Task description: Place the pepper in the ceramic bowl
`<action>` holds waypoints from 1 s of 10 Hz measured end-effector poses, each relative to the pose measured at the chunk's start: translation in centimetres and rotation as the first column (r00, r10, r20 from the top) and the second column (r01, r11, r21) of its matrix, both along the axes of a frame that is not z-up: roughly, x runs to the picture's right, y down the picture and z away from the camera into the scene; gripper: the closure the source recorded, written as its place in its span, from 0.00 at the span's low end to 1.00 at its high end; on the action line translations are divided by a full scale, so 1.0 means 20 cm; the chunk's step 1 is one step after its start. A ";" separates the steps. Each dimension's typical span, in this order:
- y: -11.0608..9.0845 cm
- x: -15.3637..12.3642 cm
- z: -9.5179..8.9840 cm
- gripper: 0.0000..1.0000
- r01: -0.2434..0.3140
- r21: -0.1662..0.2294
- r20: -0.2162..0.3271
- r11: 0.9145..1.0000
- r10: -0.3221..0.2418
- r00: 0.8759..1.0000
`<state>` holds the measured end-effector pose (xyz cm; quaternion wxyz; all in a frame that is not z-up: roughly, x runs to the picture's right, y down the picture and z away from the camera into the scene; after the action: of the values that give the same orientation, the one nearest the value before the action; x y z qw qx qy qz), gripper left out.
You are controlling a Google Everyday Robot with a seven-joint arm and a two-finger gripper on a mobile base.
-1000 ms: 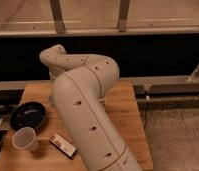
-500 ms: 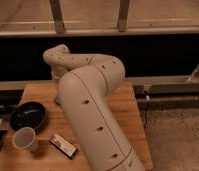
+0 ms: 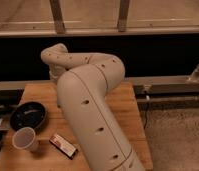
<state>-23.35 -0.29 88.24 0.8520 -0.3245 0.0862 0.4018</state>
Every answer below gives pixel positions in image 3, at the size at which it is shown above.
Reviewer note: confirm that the left window frame post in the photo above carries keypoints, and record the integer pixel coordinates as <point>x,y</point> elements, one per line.
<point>57,16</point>

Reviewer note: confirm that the wooden table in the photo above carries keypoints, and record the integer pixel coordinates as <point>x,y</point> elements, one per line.
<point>121,101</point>

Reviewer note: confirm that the white paper cup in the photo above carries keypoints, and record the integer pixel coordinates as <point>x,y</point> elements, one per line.
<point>25,139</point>

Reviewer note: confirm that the black ceramic bowl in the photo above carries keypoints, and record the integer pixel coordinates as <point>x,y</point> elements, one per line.
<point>30,114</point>

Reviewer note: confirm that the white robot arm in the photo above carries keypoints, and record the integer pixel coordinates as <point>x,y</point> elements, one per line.
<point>82,82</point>

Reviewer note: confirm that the right window frame post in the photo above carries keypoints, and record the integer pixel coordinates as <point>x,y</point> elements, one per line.
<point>123,15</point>

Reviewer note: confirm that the window frame post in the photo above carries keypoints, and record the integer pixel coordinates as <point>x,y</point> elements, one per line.
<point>123,15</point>
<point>57,16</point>

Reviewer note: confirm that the red white snack box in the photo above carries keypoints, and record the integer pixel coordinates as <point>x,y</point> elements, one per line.
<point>63,145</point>

